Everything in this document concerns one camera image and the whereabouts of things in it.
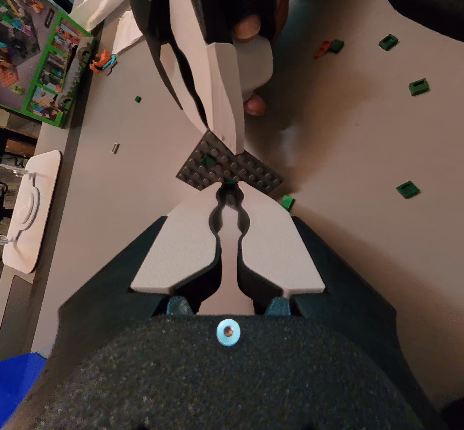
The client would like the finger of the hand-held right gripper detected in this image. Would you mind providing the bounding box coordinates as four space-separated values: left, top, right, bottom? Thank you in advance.
168 0 275 156
159 43 210 131

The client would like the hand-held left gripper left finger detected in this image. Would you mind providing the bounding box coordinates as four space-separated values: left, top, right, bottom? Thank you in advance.
129 181 222 294

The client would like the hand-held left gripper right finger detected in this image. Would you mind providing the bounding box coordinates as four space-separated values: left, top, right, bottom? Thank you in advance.
236 181 327 295

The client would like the grey lego baseplate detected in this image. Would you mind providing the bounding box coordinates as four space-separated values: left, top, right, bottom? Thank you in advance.
175 129 284 196

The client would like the orange teal lego figure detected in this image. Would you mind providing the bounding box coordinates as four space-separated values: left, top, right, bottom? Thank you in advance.
89 49 117 75

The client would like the lego set box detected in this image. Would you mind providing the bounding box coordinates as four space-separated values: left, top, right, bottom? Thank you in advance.
0 0 97 128

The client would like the flat white paper bag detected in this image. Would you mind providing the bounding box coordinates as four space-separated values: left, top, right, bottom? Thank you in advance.
112 12 146 54

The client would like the crumpled white paper bag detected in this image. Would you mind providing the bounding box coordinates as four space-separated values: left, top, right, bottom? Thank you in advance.
71 0 130 32

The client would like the white stand base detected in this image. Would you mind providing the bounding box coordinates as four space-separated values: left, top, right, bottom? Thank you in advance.
0 149 63 275

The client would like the blue plastic bin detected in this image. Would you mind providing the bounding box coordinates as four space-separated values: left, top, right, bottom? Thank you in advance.
0 352 47 425

